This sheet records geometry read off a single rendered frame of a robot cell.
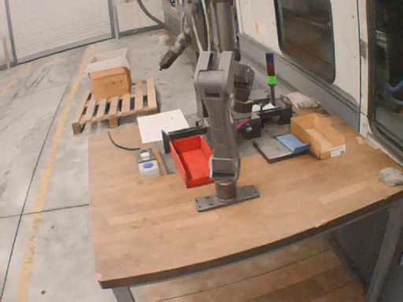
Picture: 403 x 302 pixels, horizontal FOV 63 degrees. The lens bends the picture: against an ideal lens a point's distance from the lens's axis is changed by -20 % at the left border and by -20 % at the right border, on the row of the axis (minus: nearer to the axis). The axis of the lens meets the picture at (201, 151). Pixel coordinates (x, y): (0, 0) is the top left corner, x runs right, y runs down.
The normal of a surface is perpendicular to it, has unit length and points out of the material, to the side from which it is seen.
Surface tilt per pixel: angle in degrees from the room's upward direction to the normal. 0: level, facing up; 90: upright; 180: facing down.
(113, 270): 0
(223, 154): 97
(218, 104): 97
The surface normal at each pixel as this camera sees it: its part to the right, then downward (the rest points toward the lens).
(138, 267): -0.11, -0.88
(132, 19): 0.20, 0.44
